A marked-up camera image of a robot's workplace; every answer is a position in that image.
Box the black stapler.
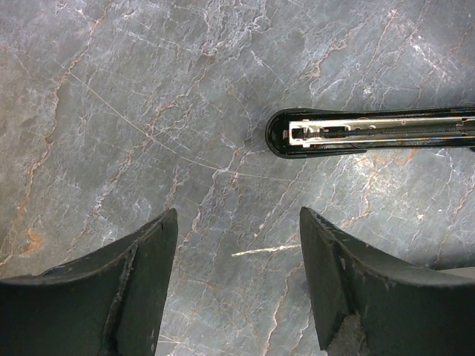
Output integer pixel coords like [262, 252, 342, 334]
[264, 107, 474, 159]

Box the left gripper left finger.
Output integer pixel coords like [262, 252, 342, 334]
[1, 209, 178, 355]

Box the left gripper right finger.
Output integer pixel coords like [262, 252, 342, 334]
[300, 208, 474, 355]

